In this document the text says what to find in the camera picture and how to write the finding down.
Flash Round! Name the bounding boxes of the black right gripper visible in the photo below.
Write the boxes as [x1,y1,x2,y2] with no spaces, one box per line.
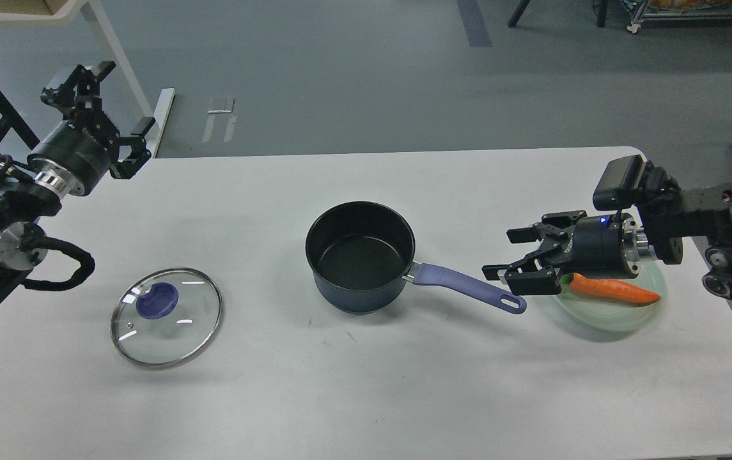
[481,210,635,295]

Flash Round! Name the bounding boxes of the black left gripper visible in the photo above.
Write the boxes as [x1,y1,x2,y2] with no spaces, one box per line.
[27,61,155,197]

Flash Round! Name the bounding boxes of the blue saucepan with purple handle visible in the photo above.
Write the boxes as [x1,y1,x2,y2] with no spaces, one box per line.
[304,201,527,314]

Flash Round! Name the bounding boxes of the glass pot lid purple knob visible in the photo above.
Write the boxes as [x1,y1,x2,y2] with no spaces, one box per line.
[109,267,224,369]

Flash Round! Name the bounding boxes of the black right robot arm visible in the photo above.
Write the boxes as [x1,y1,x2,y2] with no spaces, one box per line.
[482,155,732,301]

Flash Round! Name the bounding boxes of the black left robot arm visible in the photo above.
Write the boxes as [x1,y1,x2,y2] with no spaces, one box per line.
[0,61,155,304]

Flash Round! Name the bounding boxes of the orange toy carrot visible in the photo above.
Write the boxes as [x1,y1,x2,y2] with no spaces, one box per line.
[559,273,661,306]

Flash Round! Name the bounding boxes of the pale green plate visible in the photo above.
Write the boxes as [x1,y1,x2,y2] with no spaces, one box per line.
[552,263,667,333]

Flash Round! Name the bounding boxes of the metal cart with wheels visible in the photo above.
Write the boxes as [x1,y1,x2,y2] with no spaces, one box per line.
[622,1,732,35]

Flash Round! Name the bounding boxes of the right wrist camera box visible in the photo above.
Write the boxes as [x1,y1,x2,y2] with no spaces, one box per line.
[593,155,650,211]

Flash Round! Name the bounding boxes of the white desk frame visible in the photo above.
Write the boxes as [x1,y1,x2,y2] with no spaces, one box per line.
[0,0,176,160]

